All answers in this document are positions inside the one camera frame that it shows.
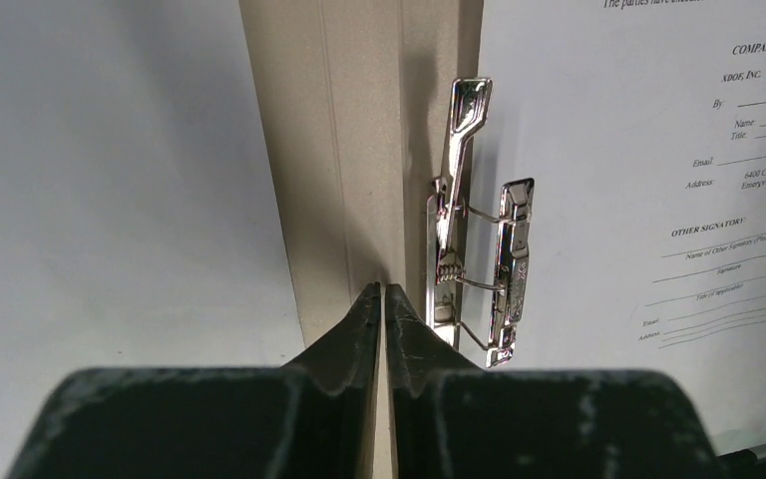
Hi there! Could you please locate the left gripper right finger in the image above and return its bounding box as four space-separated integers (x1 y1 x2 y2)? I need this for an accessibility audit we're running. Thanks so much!
384 284 726 478

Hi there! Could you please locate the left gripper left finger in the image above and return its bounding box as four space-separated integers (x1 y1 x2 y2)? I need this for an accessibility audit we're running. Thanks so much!
8 282 381 478

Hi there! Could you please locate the metal folder clip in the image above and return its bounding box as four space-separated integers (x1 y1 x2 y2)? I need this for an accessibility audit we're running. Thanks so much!
424 77 535 368

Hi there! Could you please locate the white paper sheet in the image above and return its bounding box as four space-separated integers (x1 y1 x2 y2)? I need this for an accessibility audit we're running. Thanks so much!
0 1 303 478

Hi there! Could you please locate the brown cardboard folder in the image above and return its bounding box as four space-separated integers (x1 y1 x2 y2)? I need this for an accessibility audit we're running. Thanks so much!
237 0 487 479

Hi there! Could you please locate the printed paper sheet stack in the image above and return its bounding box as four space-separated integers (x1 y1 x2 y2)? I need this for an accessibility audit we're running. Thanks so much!
472 1 766 453

